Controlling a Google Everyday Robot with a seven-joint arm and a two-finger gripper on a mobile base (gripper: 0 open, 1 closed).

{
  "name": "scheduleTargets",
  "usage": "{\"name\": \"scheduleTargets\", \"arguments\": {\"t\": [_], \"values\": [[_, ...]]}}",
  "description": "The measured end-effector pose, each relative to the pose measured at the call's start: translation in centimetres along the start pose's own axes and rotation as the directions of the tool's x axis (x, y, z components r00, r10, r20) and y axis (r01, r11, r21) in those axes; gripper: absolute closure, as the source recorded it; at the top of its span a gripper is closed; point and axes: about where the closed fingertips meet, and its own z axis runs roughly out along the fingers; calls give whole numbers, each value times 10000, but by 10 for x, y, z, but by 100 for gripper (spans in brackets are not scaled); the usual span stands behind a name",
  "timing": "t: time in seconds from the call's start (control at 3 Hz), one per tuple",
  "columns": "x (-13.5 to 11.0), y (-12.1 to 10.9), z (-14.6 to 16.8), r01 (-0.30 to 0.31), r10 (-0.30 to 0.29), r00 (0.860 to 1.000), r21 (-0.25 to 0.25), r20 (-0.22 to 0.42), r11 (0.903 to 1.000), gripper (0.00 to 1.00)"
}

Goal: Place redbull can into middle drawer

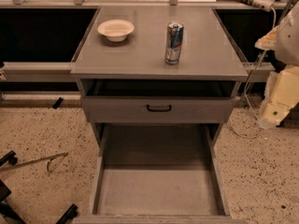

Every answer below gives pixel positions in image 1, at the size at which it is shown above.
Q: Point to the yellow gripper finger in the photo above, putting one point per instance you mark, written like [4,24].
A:
[281,95]

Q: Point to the silver blue redbull can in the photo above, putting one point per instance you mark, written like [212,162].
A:
[174,40]

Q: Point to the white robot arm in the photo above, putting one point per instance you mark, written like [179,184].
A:
[284,39]

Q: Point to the grey drawer cabinet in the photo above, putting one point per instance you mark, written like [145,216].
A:
[208,66]

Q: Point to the open grey lower drawer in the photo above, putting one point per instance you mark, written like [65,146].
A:
[157,175]

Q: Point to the closed grey upper drawer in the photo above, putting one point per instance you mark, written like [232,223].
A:
[133,110]

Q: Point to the white paper bowl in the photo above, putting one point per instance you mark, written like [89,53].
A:
[115,30]

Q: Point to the thin metal rod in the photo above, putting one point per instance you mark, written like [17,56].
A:
[18,166]

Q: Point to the black stand legs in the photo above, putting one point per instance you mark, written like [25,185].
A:
[11,210]

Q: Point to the black drawer handle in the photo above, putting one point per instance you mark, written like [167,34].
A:
[159,108]

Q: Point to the small black floor bracket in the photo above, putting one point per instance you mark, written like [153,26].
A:
[57,103]

